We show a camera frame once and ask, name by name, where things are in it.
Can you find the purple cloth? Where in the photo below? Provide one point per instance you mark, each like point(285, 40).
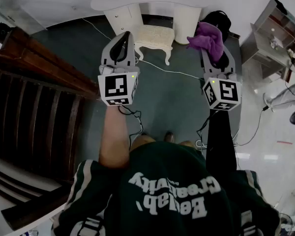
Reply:
point(209, 39)

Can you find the black backpack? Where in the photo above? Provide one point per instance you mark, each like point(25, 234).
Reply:
point(221, 20)

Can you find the brown wooden bed frame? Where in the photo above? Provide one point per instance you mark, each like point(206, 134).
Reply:
point(39, 65)

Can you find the cream upholstered stool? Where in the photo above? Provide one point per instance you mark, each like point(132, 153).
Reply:
point(155, 36)

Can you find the person's right forearm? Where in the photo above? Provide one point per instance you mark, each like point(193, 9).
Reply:
point(221, 141)

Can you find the person's tan shorts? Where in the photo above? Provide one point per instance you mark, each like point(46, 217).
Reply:
point(142, 141)

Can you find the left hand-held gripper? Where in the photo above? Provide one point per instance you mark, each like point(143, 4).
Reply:
point(115, 87)

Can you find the grey shelf unit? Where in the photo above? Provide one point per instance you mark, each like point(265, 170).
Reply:
point(265, 45)

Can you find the person's right brown shoe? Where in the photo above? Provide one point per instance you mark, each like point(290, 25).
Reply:
point(168, 136)

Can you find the person's left forearm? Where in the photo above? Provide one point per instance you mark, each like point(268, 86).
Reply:
point(114, 136)

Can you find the person's dark green shirt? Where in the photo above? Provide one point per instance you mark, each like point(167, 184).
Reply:
point(162, 171)

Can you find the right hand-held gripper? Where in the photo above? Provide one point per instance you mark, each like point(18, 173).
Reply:
point(226, 92)

